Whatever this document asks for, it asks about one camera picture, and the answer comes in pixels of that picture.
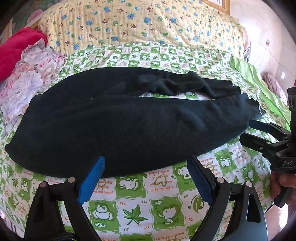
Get red blanket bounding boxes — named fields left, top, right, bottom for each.
left=0, top=27, right=48, bottom=81

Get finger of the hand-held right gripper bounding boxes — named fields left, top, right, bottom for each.
left=249, top=119, right=288, bottom=139
left=240, top=133, right=281, bottom=153

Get green white printed bed sheet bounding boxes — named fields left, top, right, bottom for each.
left=0, top=41, right=290, bottom=241

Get black pants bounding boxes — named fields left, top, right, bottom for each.
left=4, top=67, right=260, bottom=178

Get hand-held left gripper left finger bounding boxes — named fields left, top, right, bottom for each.
left=24, top=156, right=106, bottom=241

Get yellow cartoon printed quilt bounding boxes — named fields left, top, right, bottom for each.
left=37, top=0, right=247, bottom=61

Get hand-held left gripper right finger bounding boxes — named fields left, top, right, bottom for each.
left=187, top=156, right=270, bottom=241

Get person's right hand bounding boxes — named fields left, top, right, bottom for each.
left=270, top=171, right=296, bottom=200

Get light green cloth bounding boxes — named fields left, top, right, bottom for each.
left=231, top=54, right=292, bottom=130

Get gold picture frame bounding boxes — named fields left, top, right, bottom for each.
left=203, top=0, right=231, bottom=15

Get floral ruffled pillow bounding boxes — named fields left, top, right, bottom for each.
left=0, top=38, right=67, bottom=116

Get pink cloth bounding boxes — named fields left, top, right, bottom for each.
left=261, top=71, right=289, bottom=105

